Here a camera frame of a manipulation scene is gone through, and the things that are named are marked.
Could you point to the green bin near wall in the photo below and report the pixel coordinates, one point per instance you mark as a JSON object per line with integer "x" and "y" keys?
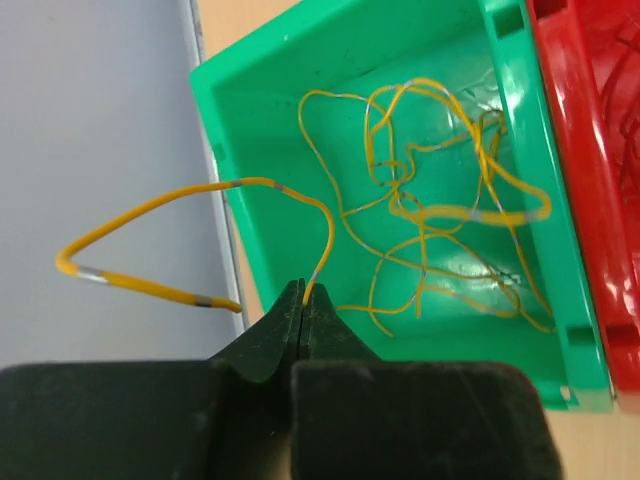
{"x": 423, "y": 127}

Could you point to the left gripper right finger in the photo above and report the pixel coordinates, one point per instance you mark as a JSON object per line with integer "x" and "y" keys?
{"x": 355, "y": 416}

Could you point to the red bin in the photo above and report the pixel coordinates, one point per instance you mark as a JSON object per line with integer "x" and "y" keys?
{"x": 589, "y": 57}

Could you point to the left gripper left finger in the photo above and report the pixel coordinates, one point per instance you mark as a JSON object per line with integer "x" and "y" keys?
{"x": 225, "y": 417}

